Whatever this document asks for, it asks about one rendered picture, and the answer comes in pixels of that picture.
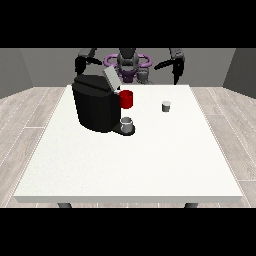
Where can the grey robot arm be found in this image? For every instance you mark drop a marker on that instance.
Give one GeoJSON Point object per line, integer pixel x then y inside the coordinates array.
{"type": "Point", "coordinates": [86, 52]}
{"type": "Point", "coordinates": [177, 53]}

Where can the red pod holder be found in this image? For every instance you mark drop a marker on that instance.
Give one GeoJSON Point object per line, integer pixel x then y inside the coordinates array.
{"type": "Point", "coordinates": [126, 99]}

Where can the pale grey machine lid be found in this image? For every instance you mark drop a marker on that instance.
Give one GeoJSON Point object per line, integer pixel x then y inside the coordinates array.
{"type": "Point", "coordinates": [112, 78]}

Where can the small grey coffee pod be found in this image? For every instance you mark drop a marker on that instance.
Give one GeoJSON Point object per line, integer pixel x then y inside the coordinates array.
{"type": "Point", "coordinates": [166, 106]}

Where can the small grey cup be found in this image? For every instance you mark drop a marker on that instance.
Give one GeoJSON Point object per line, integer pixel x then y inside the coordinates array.
{"type": "Point", "coordinates": [127, 125]}

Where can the black coffee machine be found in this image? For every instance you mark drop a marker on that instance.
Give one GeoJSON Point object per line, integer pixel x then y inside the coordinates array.
{"type": "Point", "coordinates": [95, 106]}

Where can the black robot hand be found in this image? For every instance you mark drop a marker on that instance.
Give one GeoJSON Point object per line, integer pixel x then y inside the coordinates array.
{"type": "Point", "coordinates": [178, 68]}
{"type": "Point", "coordinates": [80, 65]}

